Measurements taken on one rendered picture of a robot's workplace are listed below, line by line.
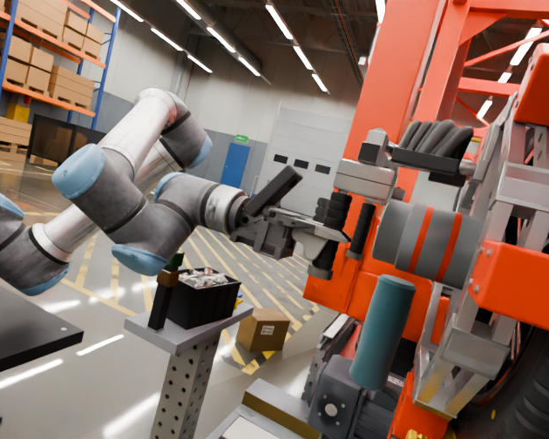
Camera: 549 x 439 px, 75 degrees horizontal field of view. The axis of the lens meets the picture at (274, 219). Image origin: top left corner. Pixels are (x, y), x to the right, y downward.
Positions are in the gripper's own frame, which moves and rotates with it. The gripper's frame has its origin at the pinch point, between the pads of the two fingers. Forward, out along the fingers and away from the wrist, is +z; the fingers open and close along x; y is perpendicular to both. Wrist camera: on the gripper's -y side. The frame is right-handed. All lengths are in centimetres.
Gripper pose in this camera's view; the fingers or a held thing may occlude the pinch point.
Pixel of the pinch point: (342, 234)
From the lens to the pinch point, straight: 61.5
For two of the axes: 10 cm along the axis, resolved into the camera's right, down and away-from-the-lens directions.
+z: 8.9, 2.8, -3.7
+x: -3.8, -0.1, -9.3
